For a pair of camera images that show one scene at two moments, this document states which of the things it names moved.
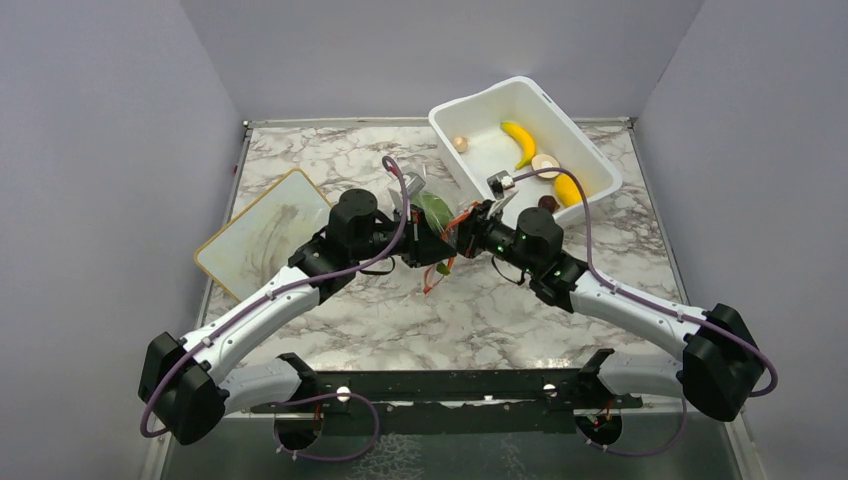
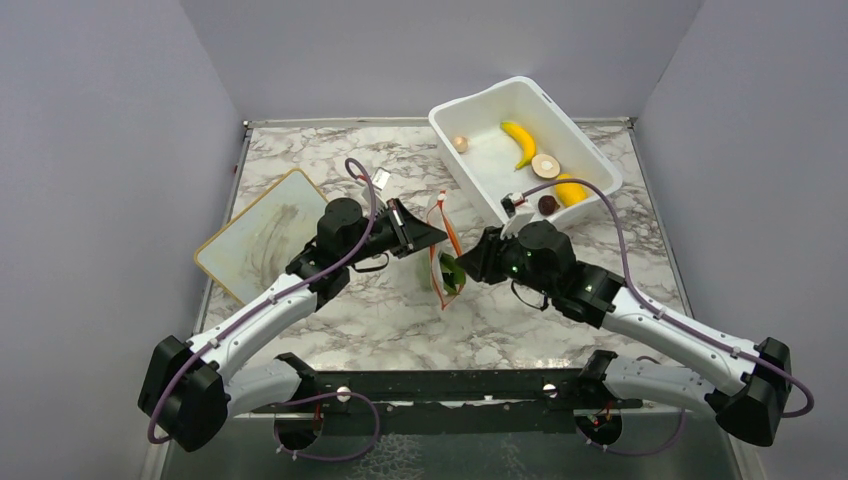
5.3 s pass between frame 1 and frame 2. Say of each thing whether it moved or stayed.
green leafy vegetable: moved
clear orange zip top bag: moved
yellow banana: stayed
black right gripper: moved
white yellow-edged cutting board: stayed
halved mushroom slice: stayed
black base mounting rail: stayed
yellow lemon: stayed
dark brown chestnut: stayed
